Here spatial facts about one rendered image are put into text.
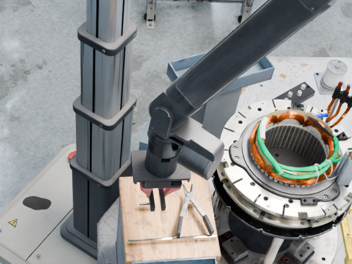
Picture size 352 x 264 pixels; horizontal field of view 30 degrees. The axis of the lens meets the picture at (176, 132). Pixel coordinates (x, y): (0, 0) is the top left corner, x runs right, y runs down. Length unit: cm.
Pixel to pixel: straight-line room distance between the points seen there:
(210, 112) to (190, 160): 65
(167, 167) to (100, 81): 51
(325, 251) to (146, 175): 69
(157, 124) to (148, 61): 209
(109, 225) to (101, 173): 24
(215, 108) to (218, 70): 77
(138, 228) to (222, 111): 51
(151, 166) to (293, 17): 42
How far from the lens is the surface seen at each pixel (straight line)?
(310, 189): 141
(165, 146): 108
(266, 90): 201
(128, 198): 138
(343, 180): 144
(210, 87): 96
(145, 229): 134
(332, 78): 204
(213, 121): 175
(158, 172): 114
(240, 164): 141
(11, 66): 310
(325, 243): 172
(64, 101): 294
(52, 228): 227
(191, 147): 106
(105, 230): 166
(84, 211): 208
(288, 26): 86
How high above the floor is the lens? 222
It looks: 51 degrees down
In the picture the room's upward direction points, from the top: 10 degrees clockwise
